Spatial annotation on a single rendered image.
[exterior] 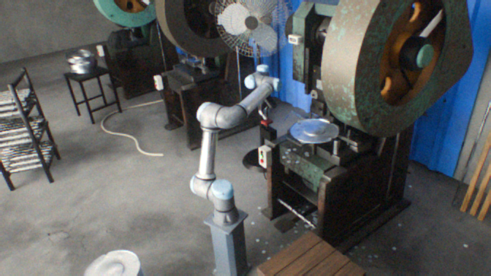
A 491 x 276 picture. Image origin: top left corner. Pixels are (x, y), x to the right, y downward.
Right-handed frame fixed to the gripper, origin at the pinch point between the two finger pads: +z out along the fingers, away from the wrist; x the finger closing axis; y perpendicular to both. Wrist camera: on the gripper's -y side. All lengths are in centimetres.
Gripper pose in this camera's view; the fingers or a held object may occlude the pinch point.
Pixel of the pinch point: (267, 118)
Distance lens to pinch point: 234.9
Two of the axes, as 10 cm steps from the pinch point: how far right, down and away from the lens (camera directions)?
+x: -8.1, 3.4, -4.8
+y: -5.9, -3.8, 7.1
